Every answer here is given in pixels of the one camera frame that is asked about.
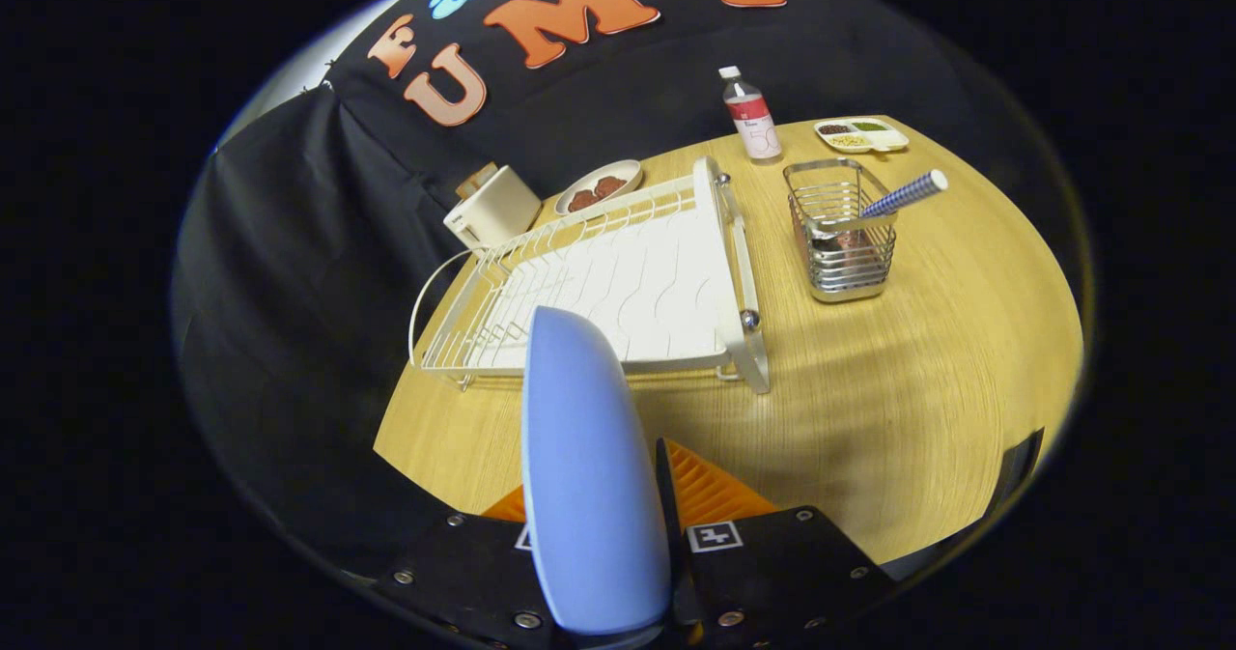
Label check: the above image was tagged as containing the clear bottle with red label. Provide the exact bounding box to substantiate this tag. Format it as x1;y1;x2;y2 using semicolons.
718;65;783;165

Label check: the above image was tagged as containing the metal wire basket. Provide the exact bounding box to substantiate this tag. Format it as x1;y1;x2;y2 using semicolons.
782;157;899;303

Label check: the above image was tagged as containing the black backdrop cloth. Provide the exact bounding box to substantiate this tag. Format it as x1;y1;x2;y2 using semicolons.
174;0;1073;574

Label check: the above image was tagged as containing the white wire dish rack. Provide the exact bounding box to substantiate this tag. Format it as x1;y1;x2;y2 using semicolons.
408;155;772;395

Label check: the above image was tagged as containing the small beige oval plate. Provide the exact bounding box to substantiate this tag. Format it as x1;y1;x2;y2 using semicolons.
555;158;644;216

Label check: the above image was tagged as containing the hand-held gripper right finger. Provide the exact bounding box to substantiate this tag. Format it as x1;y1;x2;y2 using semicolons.
655;438;896;649

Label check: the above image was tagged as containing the white divided snack dish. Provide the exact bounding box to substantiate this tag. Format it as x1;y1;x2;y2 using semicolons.
813;116;910;155

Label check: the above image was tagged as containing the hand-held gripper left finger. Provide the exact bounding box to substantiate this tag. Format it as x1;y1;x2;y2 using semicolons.
372;484;571;650

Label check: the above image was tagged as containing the white toaster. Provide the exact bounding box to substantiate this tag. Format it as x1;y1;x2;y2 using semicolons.
443;162;544;250

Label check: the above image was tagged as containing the blue plate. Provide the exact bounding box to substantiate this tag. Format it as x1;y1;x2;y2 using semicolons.
521;305;674;636

